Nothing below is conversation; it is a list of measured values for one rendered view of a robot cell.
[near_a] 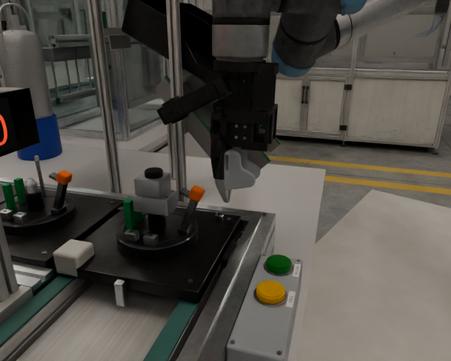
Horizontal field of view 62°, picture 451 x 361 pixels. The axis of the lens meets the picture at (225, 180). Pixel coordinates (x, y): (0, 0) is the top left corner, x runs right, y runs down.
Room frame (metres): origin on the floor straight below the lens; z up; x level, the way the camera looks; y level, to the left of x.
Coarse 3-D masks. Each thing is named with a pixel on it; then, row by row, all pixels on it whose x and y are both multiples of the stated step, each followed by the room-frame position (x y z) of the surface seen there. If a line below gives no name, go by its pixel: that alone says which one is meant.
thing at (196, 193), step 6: (198, 186) 0.56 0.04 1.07; (180, 192) 0.55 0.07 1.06; (186, 192) 0.55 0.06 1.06; (192, 192) 0.54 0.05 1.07; (198, 192) 0.54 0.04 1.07; (204, 192) 0.55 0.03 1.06; (192, 198) 0.54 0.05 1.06; (198, 198) 0.54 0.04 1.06; (192, 204) 0.55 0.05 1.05; (186, 210) 0.55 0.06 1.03; (192, 210) 0.55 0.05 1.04; (186, 216) 0.55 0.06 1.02; (192, 216) 0.55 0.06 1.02; (186, 222) 0.55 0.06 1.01
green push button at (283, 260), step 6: (270, 258) 0.50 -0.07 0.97; (276, 258) 0.50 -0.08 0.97; (282, 258) 0.50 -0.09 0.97; (270, 264) 0.49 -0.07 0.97; (276, 264) 0.49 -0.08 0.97; (282, 264) 0.49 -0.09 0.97; (288, 264) 0.49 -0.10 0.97; (270, 270) 0.48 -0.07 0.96; (276, 270) 0.48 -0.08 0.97; (282, 270) 0.48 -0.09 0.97; (288, 270) 0.48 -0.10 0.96
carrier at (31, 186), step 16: (16, 192) 0.67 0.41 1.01; (32, 192) 0.64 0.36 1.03; (48, 192) 0.77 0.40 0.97; (0, 208) 0.64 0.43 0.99; (16, 208) 0.64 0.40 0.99; (32, 208) 0.63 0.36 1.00; (48, 208) 0.64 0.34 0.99; (64, 208) 0.63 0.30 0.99; (80, 208) 0.68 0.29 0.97; (96, 208) 0.68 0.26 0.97; (112, 208) 0.68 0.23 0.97; (16, 224) 0.58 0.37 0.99; (32, 224) 0.58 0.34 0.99; (48, 224) 0.59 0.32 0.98; (64, 224) 0.62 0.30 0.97; (80, 224) 0.62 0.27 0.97; (96, 224) 0.62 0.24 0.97; (16, 240) 0.56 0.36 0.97; (32, 240) 0.56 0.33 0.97; (48, 240) 0.56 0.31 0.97; (64, 240) 0.56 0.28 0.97; (80, 240) 0.58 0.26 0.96; (16, 256) 0.51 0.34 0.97; (32, 256) 0.51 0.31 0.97; (48, 256) 0.51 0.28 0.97
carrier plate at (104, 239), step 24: (120, 216) 0.65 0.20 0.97; (240, 216) 0.65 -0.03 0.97; (96, 240) 0.56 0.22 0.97; (216, 240) 0.56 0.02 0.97; (96, 264) 0.49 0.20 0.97; (120, 264) 0.49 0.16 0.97; (144, 264) 0.49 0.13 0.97; (168, 264) 0.49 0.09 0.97; (192, 264) 0.49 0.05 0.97; (216, 264) 0.50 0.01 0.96; (144, 288) 0.45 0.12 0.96; (168, 288) 0.44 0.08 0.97; (192, 288) 0.43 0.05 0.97
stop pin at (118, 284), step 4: (120, 280) 0.46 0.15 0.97; (124, 280) 0.46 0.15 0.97; (116, 284) 0.45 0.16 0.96; (120, 284) 0.45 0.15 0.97; (124, 284) 0.45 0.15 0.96; (116, 288) 0.45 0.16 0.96; (120, 288) 0.45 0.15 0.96; (124, 288) 0.45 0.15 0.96; (116, 292) 0.45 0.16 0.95; (120, 292) 0.45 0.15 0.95; (124, 292) 0.45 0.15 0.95; (116, 296) 0.45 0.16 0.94; (120, 296) 0.45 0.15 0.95; (124, 296) 0.45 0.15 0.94; (116, 300) 0.45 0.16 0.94; (120, 300) 0.45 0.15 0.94; (124, 300) 0.45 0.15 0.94; (120, 304) 0.45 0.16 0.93; (124, 304) 0.45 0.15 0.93
